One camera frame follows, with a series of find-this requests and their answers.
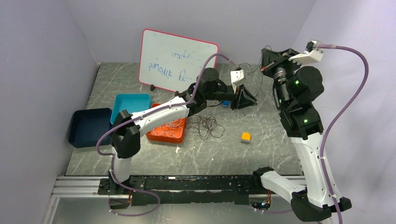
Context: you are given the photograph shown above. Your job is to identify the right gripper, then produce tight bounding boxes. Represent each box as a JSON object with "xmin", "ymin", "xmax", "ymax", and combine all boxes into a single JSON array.
[{"xmin": 259, "ymin": 48, "xmax": 304, "ymax": 107}]

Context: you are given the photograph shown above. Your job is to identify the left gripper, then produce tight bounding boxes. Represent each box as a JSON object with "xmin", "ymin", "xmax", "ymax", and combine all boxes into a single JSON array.
[{"xmin": 206, "ymin": 84, "xmax": 259, "ymax": 112}]

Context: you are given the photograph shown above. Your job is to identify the brown cables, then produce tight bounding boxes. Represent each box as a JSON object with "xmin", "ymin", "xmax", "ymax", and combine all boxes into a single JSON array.
[{"xmin": 185, "ymin": 113, "xmax": 226, "ymax": 140}]

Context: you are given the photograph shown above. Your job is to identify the white cable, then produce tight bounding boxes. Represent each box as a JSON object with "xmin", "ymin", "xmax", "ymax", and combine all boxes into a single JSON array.
[{"xmin": 155, "ymin": 119, "xmax": 186, "ymax": 139}]

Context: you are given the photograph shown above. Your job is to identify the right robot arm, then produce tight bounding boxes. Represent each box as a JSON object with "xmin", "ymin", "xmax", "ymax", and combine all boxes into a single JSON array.
[{"xmin": 252, "ymin": 48, "xmax": 352, "ymax": 224}]

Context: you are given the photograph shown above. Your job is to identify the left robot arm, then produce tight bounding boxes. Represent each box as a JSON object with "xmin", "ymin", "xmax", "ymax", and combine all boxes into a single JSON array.
[{"xmin": 110, "ymin": 68, "xmax": 257, "ymax": 194}]

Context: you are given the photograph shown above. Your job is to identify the blue small block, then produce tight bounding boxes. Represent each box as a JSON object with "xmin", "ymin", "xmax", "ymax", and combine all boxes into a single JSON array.
[{"xmin": 220, "ymin": 101, "xmax": 231, "ymax": 107}]

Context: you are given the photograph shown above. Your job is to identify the orange small block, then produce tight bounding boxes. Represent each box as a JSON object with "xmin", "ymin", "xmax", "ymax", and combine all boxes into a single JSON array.
[{"xmin": 241, "ymin": 132, "xmax": 251, "ymax": 144}]

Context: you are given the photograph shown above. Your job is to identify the orange tray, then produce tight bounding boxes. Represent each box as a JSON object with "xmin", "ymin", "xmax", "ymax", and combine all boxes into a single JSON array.
[{"xmin": 146, "ymin": 118, "xmax": 187, "ymax": 144}]

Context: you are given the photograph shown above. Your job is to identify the pink framed whiteboard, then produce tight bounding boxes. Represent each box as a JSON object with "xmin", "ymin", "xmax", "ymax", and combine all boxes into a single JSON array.
[{"xmin": 138, "ymin": 29, "xmax": 219, "ymax": 92}]

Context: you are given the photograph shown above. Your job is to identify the light blue tray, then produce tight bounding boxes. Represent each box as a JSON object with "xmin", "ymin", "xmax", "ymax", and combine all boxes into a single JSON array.
[{"xmin": 110, "ymin": 93, "xmax": 151, "ymax": 124}]

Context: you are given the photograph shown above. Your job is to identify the dark blue tray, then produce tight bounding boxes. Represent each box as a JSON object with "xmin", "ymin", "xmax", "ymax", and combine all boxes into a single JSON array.
[{"xmin": 68, "ymin": 108, "xmax": 112, "ymax": 148}]

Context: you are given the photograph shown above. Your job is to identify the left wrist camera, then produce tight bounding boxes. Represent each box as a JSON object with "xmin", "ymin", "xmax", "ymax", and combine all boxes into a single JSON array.
[{"xmin": 230, "ymin": 69, "xmax": 247, "ymax": 93}]

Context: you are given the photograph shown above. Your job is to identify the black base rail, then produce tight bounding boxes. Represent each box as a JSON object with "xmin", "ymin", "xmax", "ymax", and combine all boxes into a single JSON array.
[{"xmin": 97, "ymin": 175, "xmax": 270, "ymax": 206}]

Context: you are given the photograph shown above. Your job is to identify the aluminium frame rail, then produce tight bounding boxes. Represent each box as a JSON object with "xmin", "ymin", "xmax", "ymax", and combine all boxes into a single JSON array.
[{"xmin": 51, "ymin": 65, "xmax": 310, "ymax": 198}]

